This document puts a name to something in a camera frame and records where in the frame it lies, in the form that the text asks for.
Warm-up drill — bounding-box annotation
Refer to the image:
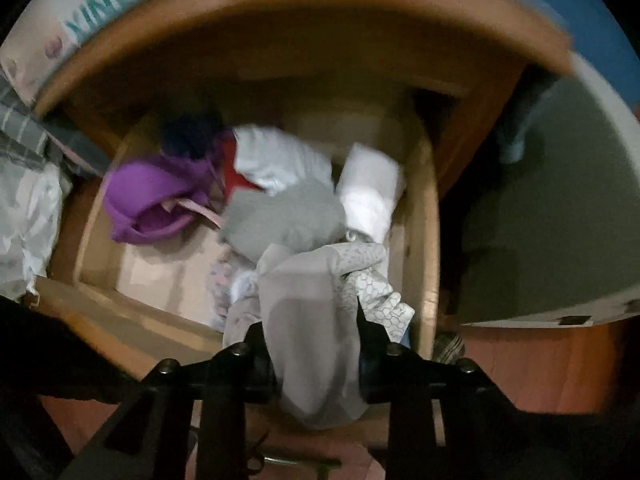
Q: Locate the purple bra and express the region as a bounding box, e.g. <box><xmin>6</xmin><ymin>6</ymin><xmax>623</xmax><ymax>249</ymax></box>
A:
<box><xmin>102</xmin><ymin>152</ymin><xmax>226</xmax><ymax>243</ymax></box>

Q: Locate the light grey underwear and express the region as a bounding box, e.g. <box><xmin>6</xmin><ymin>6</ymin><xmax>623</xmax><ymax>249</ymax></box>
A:
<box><xmin>232</xmin><ymin>125</ymin><xmax>336</xmax><ymax>196</ymax></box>

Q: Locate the red underwear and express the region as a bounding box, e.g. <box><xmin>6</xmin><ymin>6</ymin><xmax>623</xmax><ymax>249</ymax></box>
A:
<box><xmin>220</xmin><ymin>137</ymin><xmax>263</xmax><ymax>201</ymax></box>

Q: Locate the person's dark clothing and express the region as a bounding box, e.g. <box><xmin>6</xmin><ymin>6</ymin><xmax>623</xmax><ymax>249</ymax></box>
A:
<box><xmin>0</xmin><ymin>295</ymin><xmax>151</xmax><ymax>480</ymax></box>

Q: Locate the wooden nightstand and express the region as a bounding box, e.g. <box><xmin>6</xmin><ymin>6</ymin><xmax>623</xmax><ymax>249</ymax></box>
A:
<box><xmin>32</xmin><ymin>0</ymin><xmax>576</xmax><ymax>211</ymax></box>

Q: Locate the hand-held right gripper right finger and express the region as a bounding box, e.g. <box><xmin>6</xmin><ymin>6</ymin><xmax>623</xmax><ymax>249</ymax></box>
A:
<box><xmin>356</xmin><ymin>300</ymin><xmax>576</xmax><ymax>480</ymax></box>

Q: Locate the pale grey patterned underwear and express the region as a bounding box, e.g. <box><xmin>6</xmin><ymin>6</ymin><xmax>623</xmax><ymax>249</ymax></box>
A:
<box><xmin>222</xmin><ymin>242</ymin><xmax>388</xmax><ymax>431</ymax></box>

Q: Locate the white cardboard box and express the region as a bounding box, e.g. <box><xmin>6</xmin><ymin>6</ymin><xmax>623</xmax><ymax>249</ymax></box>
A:
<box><xmin>0</xmin><ymin>0</ymin><xmax>241</xmax><ymax>106</ymax></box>

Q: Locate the navy blue floral underwear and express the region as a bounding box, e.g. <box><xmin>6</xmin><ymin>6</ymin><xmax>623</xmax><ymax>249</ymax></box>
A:
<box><xmin>160</xmin><ymin>110</ymin><xmax>226</xmax><ymax>161</ymax></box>

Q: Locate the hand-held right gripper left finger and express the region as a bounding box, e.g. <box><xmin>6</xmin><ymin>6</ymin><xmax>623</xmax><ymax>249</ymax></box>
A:
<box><xmin>60</xmin><ymin>322</ymin><xmax>276</xmax><ymax>480</ymax></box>

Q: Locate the white hexagon print underwear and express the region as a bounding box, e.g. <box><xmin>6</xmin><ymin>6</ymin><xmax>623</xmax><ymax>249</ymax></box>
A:
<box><xmin>350</xmin><ymin>270</ymin><xmax>416</xmax><ymax>346</ymax></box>

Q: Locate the grey plaid bedding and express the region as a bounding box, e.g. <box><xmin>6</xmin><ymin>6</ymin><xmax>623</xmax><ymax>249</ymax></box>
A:
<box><xmin>0</xmin><ymin>72</ymin><xmax>111</xmax><ymax>176</ymax></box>

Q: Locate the blue foam mat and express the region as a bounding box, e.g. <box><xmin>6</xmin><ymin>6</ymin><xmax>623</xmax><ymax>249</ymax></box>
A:
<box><xmin>470</xmin><ymin>0</ymin><xmax>640</xmax><ymax>111</ymax></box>

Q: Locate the pale floral underwear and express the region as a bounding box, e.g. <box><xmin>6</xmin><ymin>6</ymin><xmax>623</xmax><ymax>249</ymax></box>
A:
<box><xmin>207</xmin><ymin>255</ymin><xmax>261</xmax><ymax>331</ymax></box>

